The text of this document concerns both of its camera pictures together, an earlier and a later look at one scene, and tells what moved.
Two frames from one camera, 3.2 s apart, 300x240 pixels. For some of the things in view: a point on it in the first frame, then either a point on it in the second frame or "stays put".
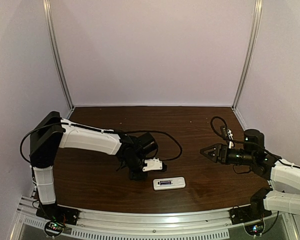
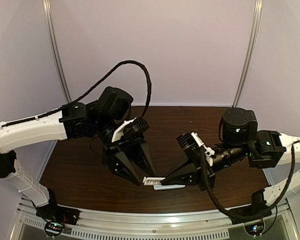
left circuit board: [53, 228] stays put
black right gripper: [220, 148] → [194, 176]
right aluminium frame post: [257, 14] stays put
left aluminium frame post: [47, 12] stays put
